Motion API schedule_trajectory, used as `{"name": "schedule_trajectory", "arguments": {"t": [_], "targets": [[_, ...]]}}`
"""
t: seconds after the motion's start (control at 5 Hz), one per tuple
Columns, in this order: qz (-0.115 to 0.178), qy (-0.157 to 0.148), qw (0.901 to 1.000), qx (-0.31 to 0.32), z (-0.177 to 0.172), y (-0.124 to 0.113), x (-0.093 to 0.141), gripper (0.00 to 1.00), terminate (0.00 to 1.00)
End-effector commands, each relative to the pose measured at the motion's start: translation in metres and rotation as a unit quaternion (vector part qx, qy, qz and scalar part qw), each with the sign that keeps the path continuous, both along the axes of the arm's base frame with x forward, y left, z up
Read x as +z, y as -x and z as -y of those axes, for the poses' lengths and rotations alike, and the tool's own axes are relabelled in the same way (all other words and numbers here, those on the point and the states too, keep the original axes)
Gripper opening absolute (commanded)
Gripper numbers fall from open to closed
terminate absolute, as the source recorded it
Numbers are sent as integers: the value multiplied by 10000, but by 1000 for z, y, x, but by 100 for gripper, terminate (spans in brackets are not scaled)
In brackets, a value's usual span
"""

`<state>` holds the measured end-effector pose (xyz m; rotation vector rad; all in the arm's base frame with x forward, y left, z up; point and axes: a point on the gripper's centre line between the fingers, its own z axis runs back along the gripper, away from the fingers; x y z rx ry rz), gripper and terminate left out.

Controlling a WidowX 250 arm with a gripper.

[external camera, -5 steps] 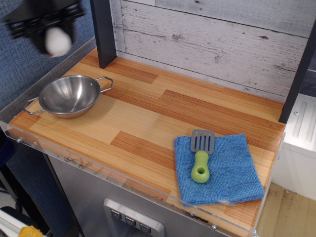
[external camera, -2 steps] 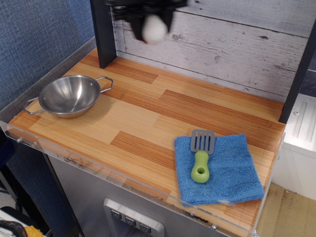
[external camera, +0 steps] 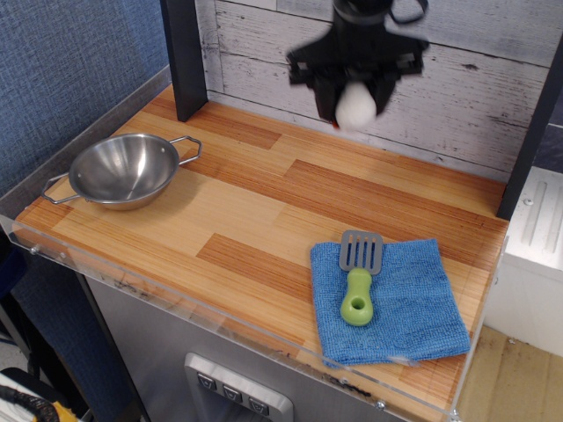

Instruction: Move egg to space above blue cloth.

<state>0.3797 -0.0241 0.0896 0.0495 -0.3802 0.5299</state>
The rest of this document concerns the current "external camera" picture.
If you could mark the dark grey right post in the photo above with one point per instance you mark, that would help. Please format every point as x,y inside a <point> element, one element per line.
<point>535,37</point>

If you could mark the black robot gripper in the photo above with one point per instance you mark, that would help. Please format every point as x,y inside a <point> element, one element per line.
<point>358,47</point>

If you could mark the dark grey left post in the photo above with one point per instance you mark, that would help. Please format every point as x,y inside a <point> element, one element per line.
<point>185,56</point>

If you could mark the grey spatula with green handle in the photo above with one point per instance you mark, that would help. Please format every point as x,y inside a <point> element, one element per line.
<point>361,256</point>

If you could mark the white side cabinet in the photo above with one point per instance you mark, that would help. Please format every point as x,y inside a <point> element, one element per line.
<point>525,300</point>

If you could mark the dark grey post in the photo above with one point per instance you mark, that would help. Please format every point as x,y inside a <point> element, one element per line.
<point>185,56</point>
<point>535,37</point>

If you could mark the clear acrylic edge guard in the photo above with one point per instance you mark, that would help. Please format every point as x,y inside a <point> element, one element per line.
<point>276,345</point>

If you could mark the blue microfiber cloth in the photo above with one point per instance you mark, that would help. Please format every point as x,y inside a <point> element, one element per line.
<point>415,313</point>

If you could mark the stainless steel bowl with handles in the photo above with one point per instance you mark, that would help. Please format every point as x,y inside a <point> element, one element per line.
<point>126,172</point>

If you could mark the yellow object at bottom corner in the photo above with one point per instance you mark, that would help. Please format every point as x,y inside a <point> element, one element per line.
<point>56,412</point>

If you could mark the silver control panel with buttons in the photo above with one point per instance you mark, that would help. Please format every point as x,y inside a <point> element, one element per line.
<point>221,394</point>

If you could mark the white plush egg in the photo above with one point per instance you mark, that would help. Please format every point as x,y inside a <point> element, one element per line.
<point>356,107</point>

